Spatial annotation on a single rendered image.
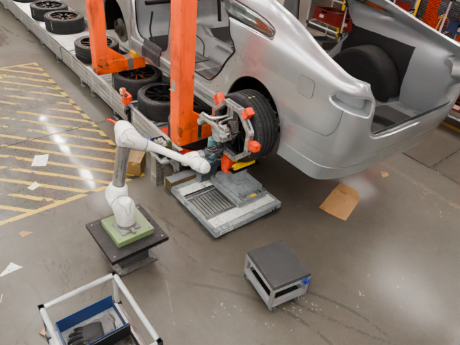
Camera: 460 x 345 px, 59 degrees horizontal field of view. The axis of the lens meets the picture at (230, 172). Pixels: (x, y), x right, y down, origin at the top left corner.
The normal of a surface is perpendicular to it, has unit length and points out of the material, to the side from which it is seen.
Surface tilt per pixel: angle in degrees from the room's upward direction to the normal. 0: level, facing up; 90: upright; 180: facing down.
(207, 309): 0
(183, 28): 90
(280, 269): 0
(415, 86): 90
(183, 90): 90
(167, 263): 0
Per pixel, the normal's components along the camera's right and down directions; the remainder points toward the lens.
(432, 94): -0.80, 0.29
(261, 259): 0.09, -0.81
